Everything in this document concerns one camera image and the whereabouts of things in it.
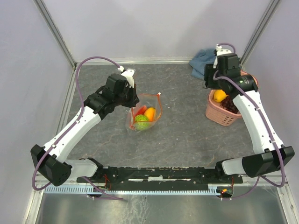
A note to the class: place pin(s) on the pink plastic basket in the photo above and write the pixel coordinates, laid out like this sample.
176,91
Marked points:
214,110

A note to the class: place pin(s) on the orange mango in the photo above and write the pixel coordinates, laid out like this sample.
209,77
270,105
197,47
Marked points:
150,114

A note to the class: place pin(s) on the dark red grapes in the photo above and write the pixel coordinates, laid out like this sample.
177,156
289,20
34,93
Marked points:
228,105

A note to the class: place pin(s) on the watermelon slice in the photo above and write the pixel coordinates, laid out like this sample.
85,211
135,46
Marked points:
141,110

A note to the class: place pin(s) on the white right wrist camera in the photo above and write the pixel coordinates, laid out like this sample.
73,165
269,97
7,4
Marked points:
218,52

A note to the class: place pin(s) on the yellow mango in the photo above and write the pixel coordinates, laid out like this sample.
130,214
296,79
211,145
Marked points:
219,96

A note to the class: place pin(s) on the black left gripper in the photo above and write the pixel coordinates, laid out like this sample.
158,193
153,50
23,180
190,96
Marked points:
134,98

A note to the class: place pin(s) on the blue cloth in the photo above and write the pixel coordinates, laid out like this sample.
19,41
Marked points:
203,57

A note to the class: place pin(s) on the light blue cable duct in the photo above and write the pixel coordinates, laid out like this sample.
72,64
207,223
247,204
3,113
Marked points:
88,189

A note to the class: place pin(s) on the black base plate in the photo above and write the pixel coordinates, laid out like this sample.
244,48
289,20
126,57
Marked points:
162,178

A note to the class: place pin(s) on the green bumpy fruit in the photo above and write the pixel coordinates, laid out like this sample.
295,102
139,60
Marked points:
141,122

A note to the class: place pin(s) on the clear zip top bag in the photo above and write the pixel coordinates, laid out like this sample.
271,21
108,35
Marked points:
149,100

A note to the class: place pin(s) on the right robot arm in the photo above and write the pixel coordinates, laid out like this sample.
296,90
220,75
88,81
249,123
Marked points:
270,153

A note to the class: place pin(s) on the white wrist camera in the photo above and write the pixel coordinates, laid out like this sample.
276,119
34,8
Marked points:
128,74
218,52

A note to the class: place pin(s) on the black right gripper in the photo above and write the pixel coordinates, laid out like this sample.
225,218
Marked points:
208,72

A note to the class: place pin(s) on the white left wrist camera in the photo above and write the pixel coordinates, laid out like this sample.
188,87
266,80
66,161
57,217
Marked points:
128,74

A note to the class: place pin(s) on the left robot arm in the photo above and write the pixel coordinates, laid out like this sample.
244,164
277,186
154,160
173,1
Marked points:
51,160

